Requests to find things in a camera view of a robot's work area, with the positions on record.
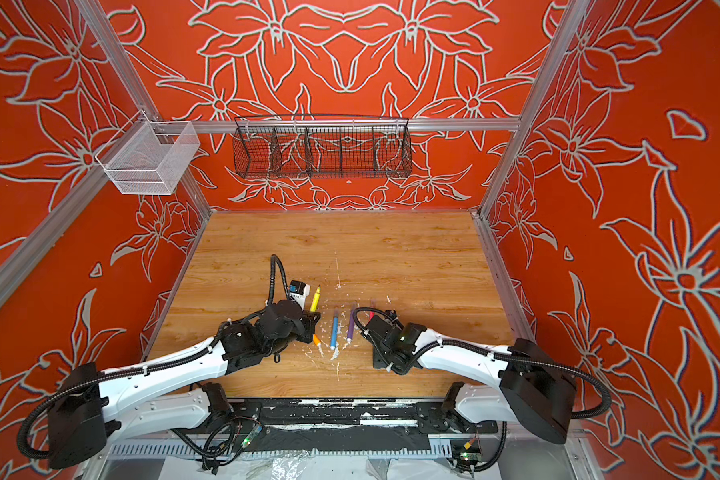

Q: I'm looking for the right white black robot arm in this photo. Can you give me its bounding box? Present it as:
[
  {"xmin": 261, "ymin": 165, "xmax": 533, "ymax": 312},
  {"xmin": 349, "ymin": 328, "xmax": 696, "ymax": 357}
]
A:
[{"xmin": 351, "ymin": 307, "xmax": 612, "ymax": 444}]

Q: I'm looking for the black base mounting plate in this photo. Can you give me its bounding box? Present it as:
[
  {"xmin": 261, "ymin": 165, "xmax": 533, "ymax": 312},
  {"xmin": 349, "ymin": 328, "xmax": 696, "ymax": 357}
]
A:
[{"xmin": 230, "ymin": 398, "xmax": 500, "ymax": 434}]

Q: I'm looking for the purple marker pen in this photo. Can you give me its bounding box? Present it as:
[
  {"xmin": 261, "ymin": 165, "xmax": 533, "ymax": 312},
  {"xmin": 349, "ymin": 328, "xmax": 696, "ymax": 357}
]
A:
[{"xmin": 346, "ymin": 302, "xmax": 358, "ymax": 345}]

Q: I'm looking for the blue marker pen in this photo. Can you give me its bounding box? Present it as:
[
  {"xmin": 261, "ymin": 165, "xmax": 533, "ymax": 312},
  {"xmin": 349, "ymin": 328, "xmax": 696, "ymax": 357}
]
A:
[{"xmin": 329, "ymin": 309, "xmax": 340, "ymax": 350}]

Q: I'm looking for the white cable duct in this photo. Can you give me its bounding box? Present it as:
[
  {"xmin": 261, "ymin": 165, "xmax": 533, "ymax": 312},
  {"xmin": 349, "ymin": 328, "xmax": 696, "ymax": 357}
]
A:
[{"xmin": 104, "ymin": 437, "xmax": 454, "ymax": 462}]

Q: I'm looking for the pink marker pen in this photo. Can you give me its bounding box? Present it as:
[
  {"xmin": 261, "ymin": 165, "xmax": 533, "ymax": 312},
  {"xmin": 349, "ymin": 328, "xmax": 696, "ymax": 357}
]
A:
[{"xmin": 368, "ymin": 298, "xmax": 377, "ymax": 320}]

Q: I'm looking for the yellow marker pen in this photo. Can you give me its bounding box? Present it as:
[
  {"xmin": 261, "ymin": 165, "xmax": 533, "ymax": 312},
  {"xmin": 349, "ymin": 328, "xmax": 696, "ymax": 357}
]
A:
[{"xmin": 309, "ymin": 286, "xmax": 321, "ymax": 312}]

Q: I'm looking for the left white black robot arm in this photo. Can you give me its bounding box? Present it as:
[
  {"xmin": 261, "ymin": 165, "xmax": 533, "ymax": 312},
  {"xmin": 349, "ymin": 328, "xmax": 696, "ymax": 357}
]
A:
[{"xmin": 16, "ymin": 255, "xmax": 321, "ymax": 470}]

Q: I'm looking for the black wire basket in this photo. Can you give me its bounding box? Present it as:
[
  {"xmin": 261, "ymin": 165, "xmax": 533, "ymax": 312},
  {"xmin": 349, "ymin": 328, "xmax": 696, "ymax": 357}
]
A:
[{"xmin": 232, "ymin": 116, "xmax": 413, "ymax": 180}]

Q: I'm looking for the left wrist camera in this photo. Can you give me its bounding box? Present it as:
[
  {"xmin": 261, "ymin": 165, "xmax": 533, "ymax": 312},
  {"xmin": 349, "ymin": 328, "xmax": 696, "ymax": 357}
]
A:
[{"xmin": 288, "ymin": 280, "xmax": 310, "ymax": 310}]

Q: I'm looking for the white wire basket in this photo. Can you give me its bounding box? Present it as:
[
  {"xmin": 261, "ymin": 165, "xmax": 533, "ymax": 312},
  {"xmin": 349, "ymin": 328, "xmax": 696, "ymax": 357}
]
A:
[{"xmin": 94, "ymin": 111, "xmax": 200, "ymax": 195}]

